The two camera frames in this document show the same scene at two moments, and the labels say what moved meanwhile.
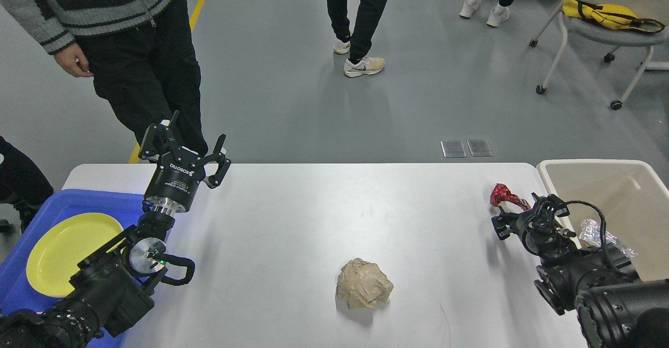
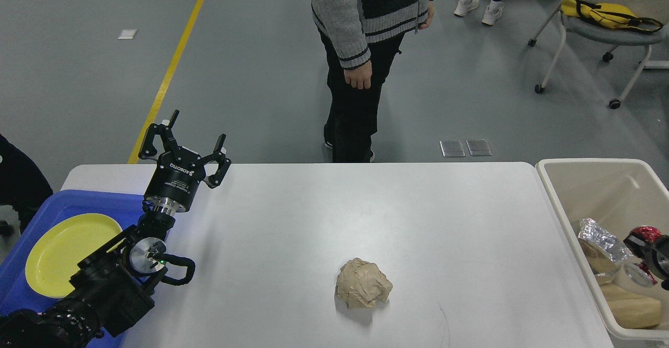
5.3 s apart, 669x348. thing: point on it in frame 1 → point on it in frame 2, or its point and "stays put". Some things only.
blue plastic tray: [16, 291] stays put
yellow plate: [54, 256] stays put
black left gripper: [172, 186] stays put
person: [131, 32] → [361, 18]
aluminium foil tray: [590, 231] stays put
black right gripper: [542, 234] → [656, 254]
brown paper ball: [361, 283] stays put
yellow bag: [610, 15] stays put
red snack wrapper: [500, 193] → [635, 241]
